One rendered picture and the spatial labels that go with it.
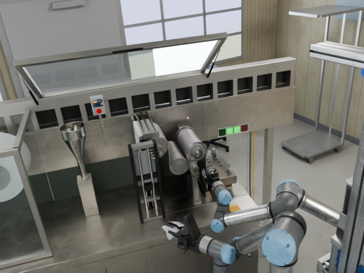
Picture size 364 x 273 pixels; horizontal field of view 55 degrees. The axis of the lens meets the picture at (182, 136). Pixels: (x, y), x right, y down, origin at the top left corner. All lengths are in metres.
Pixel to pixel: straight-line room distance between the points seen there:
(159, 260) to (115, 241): 0.32
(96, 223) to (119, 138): 0.58
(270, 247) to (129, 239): 1.07
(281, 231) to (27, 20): 3.44
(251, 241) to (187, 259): 0.85
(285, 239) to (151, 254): 1.14
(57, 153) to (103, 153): 0.30
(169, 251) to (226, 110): 1.05
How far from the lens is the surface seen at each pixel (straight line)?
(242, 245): 1.66
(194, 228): 1.63
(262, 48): 5.67
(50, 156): 2.50
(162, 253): 2.29
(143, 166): 2.09
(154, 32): 4.59
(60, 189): 2.64
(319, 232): 3.62
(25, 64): 1.89
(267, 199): 3.40
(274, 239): 1.33
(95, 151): 2.49
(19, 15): 4.14
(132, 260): 2.28
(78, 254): 2.20
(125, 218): 2.35
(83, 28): 4.26
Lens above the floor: 2.35
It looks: 27 degrees down
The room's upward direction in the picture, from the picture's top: 5 degrees counter-clockwise
